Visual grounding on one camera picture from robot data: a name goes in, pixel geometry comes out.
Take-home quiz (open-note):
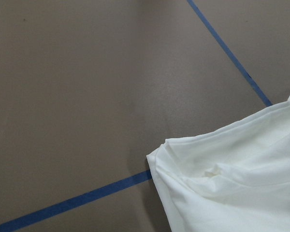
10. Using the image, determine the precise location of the white long-sleeve printed shirt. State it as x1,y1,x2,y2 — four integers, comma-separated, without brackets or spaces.
147,96,290,232

